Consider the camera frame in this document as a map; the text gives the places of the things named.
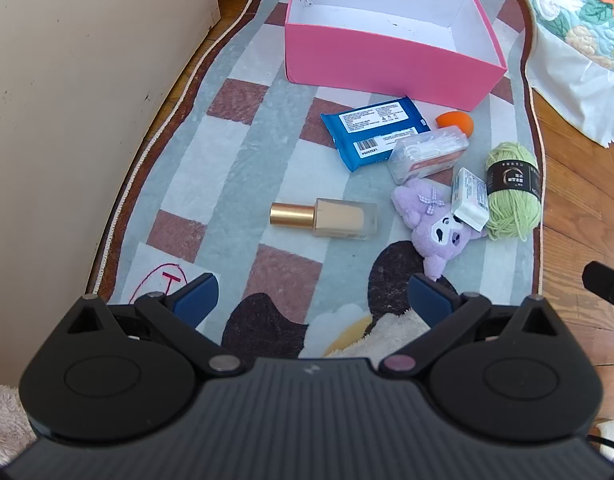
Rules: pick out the floral quilt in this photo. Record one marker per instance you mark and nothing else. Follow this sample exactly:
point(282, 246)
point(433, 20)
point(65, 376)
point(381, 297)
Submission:
point(582, 25)

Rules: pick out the checkered rug with brown border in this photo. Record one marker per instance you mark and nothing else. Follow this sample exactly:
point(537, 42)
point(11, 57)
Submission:
point(227, 170)

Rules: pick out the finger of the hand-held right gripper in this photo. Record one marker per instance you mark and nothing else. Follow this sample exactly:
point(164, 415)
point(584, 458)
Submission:
point(604, 280)

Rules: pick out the fluffy white cloth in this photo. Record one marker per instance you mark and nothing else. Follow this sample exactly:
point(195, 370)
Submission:
point(4, 420)

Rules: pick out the clear plastic floss pick box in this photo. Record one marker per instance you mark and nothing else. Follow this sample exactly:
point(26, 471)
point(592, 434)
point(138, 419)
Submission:
point(427, 155)

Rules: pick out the blue wet wipes packet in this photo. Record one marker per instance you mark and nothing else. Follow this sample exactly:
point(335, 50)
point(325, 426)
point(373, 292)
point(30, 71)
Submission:
point(372, 132)

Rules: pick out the white paper with red mark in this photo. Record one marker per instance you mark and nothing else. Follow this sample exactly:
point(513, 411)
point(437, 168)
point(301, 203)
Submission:
point(157, 275)

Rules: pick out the foundation bottle with gold cap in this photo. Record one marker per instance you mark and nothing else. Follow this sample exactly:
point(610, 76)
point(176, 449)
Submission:
point(332, 217)

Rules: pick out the purple plush toy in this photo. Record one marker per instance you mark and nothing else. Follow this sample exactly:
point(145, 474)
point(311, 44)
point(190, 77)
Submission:
point(429, 220)

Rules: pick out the orange makeup sponge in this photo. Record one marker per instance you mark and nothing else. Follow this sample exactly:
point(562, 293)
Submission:
point(452, 121)

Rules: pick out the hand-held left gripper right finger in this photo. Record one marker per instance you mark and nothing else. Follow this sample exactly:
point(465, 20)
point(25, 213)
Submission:
point(431, 300)

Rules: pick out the pink cardboard box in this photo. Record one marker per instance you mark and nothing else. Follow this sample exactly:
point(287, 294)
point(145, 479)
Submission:
point(387, 55)

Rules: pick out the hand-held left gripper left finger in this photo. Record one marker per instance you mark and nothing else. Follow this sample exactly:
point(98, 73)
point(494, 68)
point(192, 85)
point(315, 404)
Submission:
point(199, 296)

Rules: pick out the small white tissue packet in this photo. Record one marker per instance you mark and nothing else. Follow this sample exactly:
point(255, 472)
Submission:
point(469, 197)

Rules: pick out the green yarn ball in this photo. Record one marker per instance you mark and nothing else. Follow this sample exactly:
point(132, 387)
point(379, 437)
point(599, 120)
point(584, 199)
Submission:
point(514, 195)

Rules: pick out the beige cabinet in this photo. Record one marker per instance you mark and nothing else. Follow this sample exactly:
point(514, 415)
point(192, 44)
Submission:
point(77, 125)

